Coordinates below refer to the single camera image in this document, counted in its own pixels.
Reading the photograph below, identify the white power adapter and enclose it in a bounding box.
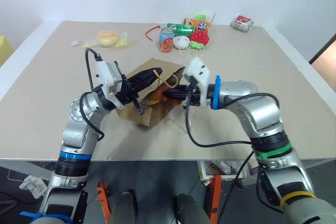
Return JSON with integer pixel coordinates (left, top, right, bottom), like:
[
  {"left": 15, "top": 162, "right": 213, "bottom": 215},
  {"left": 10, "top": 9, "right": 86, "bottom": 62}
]
[{"left": 19, "top": 176, "right": 47, "bottom": 199}]

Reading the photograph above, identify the yellow object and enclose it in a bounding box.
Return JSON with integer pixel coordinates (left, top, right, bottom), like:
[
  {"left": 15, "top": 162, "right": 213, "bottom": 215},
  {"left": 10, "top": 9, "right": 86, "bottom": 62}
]
[{"left": 0, "top": 35, "right": 15, "bottom": 68}]

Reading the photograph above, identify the orange metal stand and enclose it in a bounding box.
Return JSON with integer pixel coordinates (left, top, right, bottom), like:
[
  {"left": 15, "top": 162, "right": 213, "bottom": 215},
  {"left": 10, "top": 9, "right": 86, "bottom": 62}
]
[
  {"left": 95, "top": 180, "right": 111, "bottom": 224},
  {"left": 208, "top": 175, "right": 223, "bottom": 224}
]

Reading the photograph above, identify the dark rounded shape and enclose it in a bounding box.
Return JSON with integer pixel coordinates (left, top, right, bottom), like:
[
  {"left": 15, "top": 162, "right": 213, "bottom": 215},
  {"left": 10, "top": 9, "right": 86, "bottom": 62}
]
[
  {"left": 175, "top": 193, "right": 211, "bottom": 224},
  {"left": 109, "top": 189, "right": 139, "bottom": 224}
]

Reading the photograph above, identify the white round plush toy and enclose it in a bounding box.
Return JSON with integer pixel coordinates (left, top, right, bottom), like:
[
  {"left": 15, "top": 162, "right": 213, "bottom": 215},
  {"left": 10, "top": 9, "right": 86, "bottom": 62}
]
[{"left": 173, "top": 35, "right": 191, "bottom": 50}]

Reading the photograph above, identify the blue wrist clamp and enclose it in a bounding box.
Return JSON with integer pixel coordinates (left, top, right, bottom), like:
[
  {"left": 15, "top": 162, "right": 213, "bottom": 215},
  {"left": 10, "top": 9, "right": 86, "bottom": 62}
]
[{"left": 211, "top": 75, "right": 222, "bottom": 111}]

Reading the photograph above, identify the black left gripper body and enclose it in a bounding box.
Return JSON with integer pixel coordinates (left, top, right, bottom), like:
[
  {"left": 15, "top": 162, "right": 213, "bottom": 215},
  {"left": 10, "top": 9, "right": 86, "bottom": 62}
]
[{"left": 114, "top": 76, "right": 140, "bottom": 109}]

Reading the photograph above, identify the brown paper bag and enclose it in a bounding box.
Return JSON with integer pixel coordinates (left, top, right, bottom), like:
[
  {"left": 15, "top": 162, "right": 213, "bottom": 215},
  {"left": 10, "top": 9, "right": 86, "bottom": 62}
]
[{"left": 115, "top": 57, "right": 186, "bottom": 128}]

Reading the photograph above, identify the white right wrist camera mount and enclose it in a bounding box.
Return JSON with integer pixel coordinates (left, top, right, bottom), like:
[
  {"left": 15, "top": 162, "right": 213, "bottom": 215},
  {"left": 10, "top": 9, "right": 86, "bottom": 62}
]
[{"left": 183, "top": 56, "right": 211, "bottom": 107}]

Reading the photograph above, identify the red cable tie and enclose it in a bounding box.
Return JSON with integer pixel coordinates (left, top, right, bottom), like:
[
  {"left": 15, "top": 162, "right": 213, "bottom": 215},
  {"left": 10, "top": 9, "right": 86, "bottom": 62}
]
[{"left": 144, "top": 24, "right": 161, "bottom": 42}]

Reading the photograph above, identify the red strawberry plush toy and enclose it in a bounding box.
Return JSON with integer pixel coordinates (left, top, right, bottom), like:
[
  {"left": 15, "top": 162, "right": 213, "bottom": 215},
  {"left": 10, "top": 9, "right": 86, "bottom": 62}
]
[{"left": 188, "top": 29, "right": 211, "bottom": 51}]

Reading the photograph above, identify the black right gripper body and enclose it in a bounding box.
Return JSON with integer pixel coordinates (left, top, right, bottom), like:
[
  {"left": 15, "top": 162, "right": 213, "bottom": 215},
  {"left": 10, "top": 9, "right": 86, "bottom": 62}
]
[{"left": 183, "top": 85, "right": 202, "bottom": 107}]

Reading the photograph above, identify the orange snack bag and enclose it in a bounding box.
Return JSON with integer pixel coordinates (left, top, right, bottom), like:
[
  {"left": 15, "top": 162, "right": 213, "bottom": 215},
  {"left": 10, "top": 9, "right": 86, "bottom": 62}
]
[{"left": 182, "top": 17, "right": 212, "bottom": 34}]

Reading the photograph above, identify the orange plush toy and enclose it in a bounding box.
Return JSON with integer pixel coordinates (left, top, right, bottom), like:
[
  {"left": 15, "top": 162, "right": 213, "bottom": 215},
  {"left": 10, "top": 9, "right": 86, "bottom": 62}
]
[{"left": 148, "top": 84, "right": 174, "bottom": 107}]

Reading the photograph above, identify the red white crushed can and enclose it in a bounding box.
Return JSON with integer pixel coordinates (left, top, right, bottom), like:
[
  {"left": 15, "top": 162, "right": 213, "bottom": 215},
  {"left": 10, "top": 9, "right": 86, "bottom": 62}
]
[{"left": 230, "top": 15, "right": 255, "bottom": 34}]

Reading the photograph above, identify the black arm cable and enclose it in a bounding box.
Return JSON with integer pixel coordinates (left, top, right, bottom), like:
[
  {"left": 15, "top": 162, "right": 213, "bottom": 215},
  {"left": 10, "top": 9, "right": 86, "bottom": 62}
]
[
  {"left": 183, "top": 92, "right": 281, "bottom": 224},
  {"left": 79, "top": 48, "right": 105, "bottom": 141}
]

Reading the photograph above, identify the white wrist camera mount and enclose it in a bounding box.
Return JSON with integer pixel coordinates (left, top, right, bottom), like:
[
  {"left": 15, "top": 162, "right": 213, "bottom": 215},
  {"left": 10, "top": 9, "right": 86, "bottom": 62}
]
[
  {"left": 183, "top": 56, "right": 211, "bottom": 107},
  {"left": 94, "top": 60, "right": 126, "bottom": 110}
]

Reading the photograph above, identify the blue cable tie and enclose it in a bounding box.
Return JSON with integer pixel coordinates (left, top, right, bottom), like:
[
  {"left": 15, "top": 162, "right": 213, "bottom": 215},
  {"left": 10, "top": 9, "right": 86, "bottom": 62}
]
[{"left": 19, "top": 210, "right": 72, "bottom": 224}]

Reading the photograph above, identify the orange soda can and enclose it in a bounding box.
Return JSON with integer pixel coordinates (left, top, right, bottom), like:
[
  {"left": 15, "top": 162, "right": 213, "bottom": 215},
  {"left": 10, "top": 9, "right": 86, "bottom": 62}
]
[{"left": 159, "top": 27, "right": 175, "bottom": 54}]

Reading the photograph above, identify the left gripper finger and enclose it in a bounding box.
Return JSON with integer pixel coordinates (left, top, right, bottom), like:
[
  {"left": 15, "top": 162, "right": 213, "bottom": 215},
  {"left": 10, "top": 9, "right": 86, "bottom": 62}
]
[
  {"left": 132, "top": 95, "right": 145, "bottom": 116},
  {"left": 128, "top": 67, "right": 164, "bottom": 92}
]

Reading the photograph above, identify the pink orange board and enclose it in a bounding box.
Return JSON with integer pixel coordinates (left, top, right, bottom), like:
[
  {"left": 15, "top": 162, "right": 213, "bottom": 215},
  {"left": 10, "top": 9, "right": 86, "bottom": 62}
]
[{"left": 312, "top": 42, "right": 336, "bottom": 91}]

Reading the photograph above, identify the beige table cover board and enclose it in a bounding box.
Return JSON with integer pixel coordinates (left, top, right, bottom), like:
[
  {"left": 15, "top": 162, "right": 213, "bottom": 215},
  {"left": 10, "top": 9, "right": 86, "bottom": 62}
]
[{"left": 0, "top": 20, "right": 336, "bottom": 161}]

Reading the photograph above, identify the clear plastic wrapper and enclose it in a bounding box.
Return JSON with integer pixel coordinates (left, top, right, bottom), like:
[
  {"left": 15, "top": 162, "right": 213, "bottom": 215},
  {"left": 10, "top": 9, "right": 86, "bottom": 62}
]
[{"left": 83, "top": 38, "right": 99, "bottom": 49}]

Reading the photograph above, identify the white box of supplies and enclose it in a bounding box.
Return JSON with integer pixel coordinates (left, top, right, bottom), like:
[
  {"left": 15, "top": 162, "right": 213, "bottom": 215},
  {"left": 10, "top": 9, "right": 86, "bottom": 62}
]
[{"left": 197, "top": 159, "right": 261, "bottom": 183}]

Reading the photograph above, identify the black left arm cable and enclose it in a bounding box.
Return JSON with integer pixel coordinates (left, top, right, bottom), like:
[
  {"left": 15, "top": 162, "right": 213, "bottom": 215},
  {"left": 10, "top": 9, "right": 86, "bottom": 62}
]
[{"left": 79, "top": 48, "right": 105, "bottom": 141}]

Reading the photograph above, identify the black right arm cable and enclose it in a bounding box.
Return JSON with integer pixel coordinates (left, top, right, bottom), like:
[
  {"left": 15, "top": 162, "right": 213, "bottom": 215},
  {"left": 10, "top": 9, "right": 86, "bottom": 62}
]
[{"left": 183, "top": 92, "right": 281, "bottom": 224}]

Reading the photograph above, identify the round bread plush toy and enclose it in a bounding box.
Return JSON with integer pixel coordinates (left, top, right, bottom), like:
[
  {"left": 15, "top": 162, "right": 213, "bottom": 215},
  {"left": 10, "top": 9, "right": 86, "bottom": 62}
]
[{"left": 96, "top": 30, "right": 119, "bottom": 47}]

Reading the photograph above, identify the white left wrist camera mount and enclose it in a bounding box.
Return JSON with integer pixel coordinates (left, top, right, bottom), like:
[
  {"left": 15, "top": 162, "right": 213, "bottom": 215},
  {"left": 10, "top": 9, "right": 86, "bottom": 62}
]
[{"left": 94, "top": 60, "right": 126, "bottom": 110}]

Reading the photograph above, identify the yellow cable tie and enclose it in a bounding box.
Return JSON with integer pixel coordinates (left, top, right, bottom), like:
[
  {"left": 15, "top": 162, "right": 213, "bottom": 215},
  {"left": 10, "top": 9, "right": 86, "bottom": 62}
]
[{"left": 279, "top": 191, "right": 318, "bottom": 208}]

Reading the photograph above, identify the green soda can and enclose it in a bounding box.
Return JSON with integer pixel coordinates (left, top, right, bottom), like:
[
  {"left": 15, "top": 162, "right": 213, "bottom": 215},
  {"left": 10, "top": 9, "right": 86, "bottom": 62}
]
[{"left": 166, "top": 23, "right": 196, "bottom": 37}]

